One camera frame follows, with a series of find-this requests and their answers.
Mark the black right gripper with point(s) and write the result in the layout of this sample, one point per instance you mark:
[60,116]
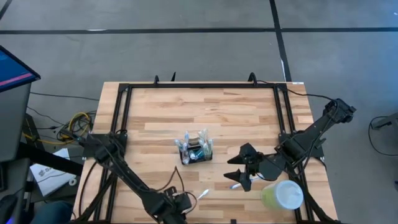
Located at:
[250,157]

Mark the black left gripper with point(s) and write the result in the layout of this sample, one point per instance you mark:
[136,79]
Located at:
[180,203]

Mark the blue mouthwash bottle white cap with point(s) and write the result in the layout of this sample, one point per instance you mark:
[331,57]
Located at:
[193,152]
[201,153]

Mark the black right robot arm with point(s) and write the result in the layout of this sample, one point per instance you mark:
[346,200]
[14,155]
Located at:
[314,130]

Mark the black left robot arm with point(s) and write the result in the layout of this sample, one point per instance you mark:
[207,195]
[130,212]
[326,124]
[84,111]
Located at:
[124,172]

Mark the green canister white lid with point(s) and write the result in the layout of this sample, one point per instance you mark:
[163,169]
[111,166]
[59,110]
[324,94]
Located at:
[286,194]

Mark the white tape roll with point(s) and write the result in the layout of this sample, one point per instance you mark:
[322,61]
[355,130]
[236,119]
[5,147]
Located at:
[69,182]

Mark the white printed cardboard box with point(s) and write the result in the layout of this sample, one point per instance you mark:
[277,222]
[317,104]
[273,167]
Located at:
[53,180]

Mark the person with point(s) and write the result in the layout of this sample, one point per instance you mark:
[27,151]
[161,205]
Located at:
[49,213]

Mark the black desk bar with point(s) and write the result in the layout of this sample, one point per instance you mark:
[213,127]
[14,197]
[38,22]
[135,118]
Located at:
[49,159]

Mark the grey chair base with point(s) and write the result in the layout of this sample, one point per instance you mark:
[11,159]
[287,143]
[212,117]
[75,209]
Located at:
[387,122]

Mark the black computer mouse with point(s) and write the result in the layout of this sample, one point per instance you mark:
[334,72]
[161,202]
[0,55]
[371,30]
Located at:
[7,207]

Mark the grey equipment cabinet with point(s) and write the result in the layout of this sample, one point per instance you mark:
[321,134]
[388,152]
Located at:
[14,124]

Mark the black flat computer monitor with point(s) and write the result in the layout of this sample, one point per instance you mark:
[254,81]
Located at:
[14,70]

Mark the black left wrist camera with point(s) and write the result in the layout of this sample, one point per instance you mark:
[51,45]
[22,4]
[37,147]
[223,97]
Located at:
[171,190]

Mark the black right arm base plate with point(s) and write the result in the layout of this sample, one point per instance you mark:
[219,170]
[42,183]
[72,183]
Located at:
[314,151]

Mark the black metal table frame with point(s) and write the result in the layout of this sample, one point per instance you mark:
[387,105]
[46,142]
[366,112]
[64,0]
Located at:
[202,85]

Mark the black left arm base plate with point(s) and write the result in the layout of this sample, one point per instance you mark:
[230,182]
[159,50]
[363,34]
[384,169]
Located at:
[93,146]

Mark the black frame spike hook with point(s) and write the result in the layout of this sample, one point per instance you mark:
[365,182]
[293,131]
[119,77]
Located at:
[173,77]

